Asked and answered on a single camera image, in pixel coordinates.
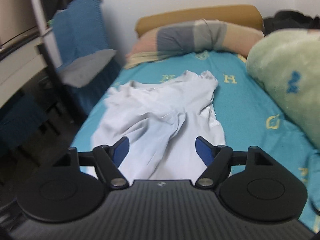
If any white desk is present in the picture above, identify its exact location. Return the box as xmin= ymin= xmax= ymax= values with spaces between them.
xmin=1 ymin=0 xmax=62 ymax=105

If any black clothing pile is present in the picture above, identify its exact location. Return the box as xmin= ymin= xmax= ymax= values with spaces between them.
xmin=263 ymin=10 xmax=319 ymax=36

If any patchwork colour-block pillow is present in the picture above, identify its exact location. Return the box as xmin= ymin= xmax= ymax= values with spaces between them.
xmin=125 ymin=19 xmax=264 ymax=69

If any white t-shirt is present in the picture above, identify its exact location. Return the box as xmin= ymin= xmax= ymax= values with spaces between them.
xmin=91 ymin=71 xmax=225 ymax=181

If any grey seat cushion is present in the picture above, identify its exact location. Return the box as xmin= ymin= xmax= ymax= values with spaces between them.
xmin=58 ymin=49 xmax=117 ymax=88

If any light green fleece blanket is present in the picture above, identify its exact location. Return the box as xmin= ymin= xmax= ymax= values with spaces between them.
xmin=246 ymin=29 xmax=319 ymax=148

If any blue covered chair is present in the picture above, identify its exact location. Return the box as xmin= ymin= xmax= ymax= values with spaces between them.
xmin=52 ymin=0 xmax=121 ymax=115

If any mustard yellow headboard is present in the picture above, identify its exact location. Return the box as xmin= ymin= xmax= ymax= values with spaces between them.
xmin=135 ymin=4 xmax=263 ymax=37

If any turquoise patterned bed sheet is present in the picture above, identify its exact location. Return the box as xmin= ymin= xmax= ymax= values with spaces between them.
xmin=84 ymin=51 xmax=316 ymax=239

